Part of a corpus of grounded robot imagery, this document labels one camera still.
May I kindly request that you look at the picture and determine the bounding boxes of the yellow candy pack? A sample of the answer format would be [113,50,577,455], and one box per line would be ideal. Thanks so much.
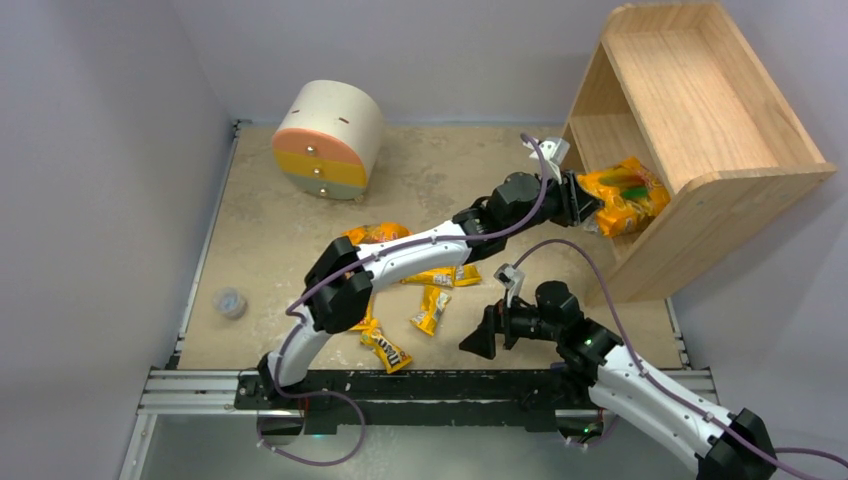
[453,264,482,287]
[410,286,451,336]

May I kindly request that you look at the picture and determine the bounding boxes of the yellow candy pack horizontal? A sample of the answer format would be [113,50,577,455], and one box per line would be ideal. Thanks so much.
[401,267,456,288]

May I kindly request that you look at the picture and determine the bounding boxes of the large orange candy bag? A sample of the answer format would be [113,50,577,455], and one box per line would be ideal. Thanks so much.
[577,157,671,238]
[343,222,412,246]

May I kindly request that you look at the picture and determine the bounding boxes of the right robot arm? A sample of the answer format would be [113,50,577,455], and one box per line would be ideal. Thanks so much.
[459,281,776,479]

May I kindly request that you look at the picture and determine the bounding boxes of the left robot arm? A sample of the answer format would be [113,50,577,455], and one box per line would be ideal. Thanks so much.
[257,171,602,397]

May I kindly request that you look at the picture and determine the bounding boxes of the wooden shelf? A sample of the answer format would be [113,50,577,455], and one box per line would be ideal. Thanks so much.
[563,2,836,303]

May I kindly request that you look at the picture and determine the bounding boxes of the yellow M&M pack front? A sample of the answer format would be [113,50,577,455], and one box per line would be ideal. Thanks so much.
[360,324,413,374]

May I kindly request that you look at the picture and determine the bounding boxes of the yellow m&m pack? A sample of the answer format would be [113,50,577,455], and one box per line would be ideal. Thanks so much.
[350,299,378,332]
[360,324,413,374]

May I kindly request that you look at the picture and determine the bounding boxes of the yellow M&M pack left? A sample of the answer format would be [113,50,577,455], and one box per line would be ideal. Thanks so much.
[350,299,378,332]

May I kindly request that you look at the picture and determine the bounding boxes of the round pastel drawer cabinet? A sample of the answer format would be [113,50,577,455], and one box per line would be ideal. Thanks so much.
[271,80,384,202]

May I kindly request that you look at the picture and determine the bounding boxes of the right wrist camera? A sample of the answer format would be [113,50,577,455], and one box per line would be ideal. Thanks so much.
[494,263,526,307]

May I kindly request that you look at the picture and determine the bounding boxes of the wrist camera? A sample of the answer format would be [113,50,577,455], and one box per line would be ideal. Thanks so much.
[523,137,570,184]
[494,263,526,307]

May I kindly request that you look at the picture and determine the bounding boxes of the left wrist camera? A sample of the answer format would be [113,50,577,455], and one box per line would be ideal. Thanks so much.
[523,137,570,184]

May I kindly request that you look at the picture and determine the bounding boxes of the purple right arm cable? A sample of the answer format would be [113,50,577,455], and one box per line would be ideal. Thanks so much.
[513,238,848,480]

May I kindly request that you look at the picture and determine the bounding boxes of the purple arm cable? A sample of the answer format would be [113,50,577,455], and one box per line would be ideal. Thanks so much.
[513,238,848,480]
[271,133,551,399]

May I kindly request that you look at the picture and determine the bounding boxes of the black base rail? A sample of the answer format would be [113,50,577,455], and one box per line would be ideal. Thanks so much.
[234,369,612,441]

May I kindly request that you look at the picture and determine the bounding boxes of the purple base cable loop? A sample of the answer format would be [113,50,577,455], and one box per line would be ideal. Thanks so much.
[255,388,370,466]

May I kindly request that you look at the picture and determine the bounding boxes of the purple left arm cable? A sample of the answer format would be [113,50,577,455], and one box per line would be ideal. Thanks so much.
[271,133,551,399]

